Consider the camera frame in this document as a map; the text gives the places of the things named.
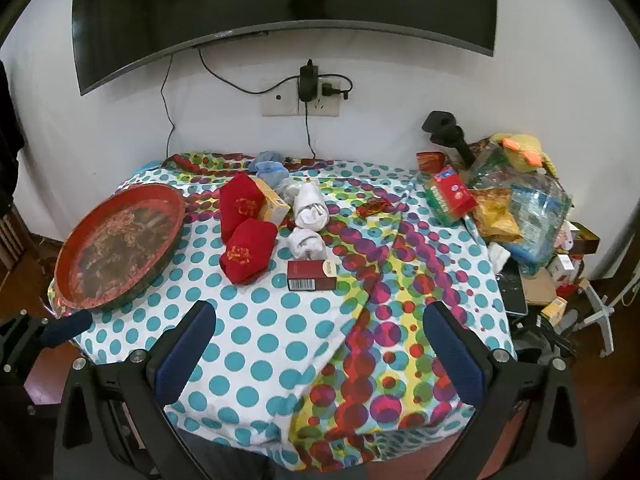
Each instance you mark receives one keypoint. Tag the black charger adapter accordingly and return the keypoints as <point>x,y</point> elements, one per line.
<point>309,85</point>

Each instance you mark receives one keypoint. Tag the round red tray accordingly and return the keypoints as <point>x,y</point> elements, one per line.
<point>115,250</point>

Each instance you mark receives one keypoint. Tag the yellow snack bag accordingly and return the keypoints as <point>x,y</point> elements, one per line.
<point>495,220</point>

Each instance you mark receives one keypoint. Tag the dark hanging clothing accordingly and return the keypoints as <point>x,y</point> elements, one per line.
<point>7,160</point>

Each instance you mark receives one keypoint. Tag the crumpled clear green bag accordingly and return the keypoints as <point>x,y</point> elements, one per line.
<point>487,167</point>

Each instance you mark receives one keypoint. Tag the black plug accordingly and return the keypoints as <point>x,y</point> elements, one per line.
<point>330,91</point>

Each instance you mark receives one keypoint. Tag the white wall socket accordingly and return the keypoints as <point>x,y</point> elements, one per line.
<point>280,103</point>

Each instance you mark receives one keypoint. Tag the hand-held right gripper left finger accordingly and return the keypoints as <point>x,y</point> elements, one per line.
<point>185,360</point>

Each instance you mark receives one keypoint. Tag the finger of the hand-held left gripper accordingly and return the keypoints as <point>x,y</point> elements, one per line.
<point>65,331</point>

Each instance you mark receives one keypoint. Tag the black clamp stand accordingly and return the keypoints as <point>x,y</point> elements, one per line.
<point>442,130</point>

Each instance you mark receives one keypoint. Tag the red candy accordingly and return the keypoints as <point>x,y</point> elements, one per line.
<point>375,208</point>

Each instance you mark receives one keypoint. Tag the black tablet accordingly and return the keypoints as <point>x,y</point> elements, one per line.
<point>512,290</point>

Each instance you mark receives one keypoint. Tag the yellow orange plush toy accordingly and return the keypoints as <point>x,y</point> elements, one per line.
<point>522,152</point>

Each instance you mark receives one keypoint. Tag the white stand base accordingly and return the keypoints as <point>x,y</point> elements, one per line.
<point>602,310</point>

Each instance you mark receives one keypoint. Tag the brown cardboard piece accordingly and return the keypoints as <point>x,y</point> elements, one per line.
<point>539,287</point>

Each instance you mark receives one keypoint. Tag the small yellow white box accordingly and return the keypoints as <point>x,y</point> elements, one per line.
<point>554,309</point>

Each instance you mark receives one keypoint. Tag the polka dot tablecloth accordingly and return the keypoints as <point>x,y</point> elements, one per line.
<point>250,340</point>

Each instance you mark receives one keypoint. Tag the green red medicine box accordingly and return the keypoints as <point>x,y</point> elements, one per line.
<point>447,197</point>

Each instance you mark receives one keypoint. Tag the blue plastic bag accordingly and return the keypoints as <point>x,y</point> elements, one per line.
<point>540,220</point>

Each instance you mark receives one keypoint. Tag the white sock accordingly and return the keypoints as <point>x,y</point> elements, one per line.
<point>310,207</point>
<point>305,245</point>

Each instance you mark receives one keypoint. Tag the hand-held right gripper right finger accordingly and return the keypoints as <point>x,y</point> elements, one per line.
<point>455,360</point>

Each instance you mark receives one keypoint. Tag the dark red cigarette box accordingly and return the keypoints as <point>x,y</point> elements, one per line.
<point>310,276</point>

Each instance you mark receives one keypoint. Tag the light blue sock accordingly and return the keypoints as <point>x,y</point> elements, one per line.
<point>270,175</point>

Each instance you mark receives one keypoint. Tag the grey blue sock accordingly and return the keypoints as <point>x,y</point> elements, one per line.
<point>262,158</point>

